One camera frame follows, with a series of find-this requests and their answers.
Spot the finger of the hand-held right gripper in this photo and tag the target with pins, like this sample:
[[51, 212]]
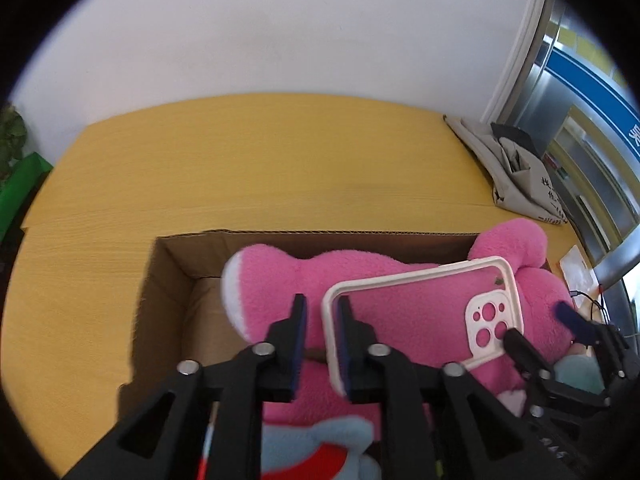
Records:
[[525, 352], [575, 322]]

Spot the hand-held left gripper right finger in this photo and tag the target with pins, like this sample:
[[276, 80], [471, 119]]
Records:
[[342, 345]]

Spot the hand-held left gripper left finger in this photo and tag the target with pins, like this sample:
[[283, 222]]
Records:
[[298, 340]]

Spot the white clear phone case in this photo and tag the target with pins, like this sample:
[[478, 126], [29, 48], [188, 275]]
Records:
[[492, 310]]

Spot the pink plush bear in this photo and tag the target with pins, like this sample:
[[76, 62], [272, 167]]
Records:
[[300, 275]]

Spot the cardboard box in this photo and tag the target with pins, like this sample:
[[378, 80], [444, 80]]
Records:
[[170, 300]]

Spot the small teal plush toy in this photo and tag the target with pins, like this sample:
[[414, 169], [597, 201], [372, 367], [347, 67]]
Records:
[[575, 375]]

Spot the light blue plush toy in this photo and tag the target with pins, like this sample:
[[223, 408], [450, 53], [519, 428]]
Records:
[[300, 442]]

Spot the beige canvas bag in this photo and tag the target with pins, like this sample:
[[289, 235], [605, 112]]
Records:
[[520, 180]]

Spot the blue window banner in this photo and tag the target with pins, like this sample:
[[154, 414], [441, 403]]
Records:
[[590, 80]]

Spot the green box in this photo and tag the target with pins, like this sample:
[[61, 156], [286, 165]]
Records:
[[22, 180]]

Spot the green potted plant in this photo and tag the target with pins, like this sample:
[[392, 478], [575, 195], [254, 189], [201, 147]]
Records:
[[12, 132]]

